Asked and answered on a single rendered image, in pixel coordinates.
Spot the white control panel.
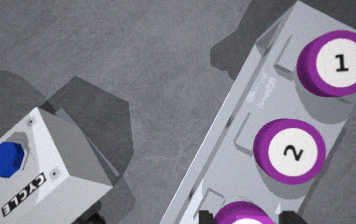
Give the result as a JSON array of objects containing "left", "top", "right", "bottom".
[{"left": 0, "top": 107, "right": 123, "bottom": 224}]

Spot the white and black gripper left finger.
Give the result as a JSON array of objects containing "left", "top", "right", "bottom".
[{"left": 199, "top": 210, "right": 215, "bottom": 224}]

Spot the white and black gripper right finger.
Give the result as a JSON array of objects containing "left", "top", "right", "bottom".
[{"left": 279, "top": 211, "right": 308, "bottom": 224}]

